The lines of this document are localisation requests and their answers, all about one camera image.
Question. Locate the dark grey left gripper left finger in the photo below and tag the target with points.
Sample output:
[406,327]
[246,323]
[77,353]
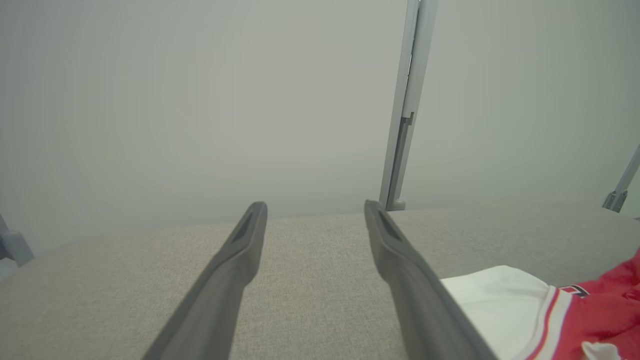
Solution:
[220,290]

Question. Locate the grey metal partition post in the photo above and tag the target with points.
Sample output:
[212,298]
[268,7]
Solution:
[407,100]

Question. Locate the slanted grey metal strut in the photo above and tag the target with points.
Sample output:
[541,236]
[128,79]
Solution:
[622,187]

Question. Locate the red jersey with white sleeves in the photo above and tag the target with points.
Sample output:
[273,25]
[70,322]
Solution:
[590,310]

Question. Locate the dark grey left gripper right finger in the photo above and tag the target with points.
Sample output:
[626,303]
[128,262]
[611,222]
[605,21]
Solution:
[415,290]

